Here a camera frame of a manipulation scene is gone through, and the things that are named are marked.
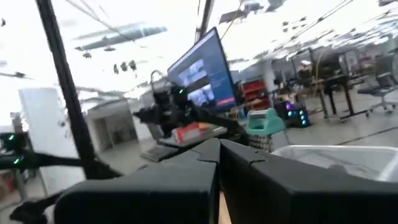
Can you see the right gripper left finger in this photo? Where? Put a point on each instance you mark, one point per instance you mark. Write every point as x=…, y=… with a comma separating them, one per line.
x=149, y=193

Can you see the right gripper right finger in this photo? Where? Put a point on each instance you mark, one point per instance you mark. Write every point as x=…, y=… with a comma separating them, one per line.
x=295, y=193

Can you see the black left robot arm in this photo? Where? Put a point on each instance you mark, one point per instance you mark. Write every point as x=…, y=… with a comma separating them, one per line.
x=174, y=109

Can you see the black computer keyboard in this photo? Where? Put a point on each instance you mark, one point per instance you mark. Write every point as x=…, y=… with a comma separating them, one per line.
x=157, y=153

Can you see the clear plastic bin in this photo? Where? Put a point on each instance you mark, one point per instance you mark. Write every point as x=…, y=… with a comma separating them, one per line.
x=326, y=161

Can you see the red cardboard box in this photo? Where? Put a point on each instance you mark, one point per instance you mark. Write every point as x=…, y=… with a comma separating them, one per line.
x=189, y=132

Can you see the black computer blue lights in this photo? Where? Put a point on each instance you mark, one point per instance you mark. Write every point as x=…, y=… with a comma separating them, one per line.
x=297, y=116

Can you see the red storage rack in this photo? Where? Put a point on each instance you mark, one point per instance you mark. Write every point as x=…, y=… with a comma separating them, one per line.
x=255, y=90

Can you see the black workshop desk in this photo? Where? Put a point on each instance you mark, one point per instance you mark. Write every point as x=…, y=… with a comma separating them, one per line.
x=335, y=79

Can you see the computer monitor blue screen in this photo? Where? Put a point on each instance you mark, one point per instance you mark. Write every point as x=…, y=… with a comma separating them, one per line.
x=202, y=71

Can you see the grey office chair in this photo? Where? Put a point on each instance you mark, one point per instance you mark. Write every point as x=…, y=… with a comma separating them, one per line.
x=382, y=87

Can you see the black gantry post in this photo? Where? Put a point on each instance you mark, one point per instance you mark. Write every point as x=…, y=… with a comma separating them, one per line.
x=203, y=18
x=68, y=93

